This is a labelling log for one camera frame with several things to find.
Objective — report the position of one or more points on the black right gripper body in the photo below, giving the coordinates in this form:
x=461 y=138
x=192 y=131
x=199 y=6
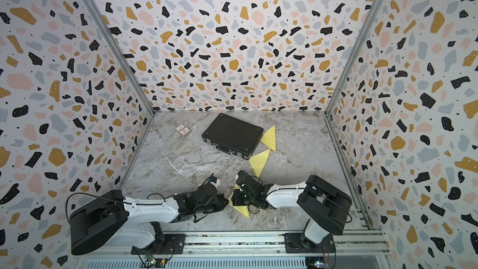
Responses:
x=239 y=198

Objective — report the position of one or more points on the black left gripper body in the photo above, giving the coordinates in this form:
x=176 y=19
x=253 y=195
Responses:
x=215 y=205

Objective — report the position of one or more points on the yellow square paper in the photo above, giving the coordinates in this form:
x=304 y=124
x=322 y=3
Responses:
x=269 y=138
x=241 y=209
x=258 y=161

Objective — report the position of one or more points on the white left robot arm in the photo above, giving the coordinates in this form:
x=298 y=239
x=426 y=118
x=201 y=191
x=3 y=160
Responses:
x=116 y=220

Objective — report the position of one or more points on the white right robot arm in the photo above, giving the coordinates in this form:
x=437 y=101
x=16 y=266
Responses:
x=327 y=206

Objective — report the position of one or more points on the black hard carrying case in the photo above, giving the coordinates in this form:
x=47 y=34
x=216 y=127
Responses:
x=233 y=136

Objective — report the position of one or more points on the playing card box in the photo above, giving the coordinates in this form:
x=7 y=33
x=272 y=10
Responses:
x=183 y=130

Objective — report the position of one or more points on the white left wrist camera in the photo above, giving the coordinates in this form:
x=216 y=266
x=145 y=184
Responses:
x=213 y=180

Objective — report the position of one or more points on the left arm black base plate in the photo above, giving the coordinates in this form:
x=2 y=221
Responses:
x=173 y=244

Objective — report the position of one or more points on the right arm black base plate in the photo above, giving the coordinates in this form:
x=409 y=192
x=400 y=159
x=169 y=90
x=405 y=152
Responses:
x=296 y=243

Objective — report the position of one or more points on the aluminium mounting rail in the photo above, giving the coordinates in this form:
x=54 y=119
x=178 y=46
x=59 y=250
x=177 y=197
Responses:
x=355 y=249

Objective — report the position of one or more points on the aluminium corner post right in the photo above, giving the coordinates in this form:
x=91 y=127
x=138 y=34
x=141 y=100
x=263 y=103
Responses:
x=366 y=28

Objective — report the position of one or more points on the aluminium corner post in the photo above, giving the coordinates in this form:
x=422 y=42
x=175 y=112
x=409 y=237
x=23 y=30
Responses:
x=104 y=30
x=366 y=28

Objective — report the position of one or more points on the aluminium corner post left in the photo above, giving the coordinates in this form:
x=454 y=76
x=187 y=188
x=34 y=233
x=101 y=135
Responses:
x=104 y=30

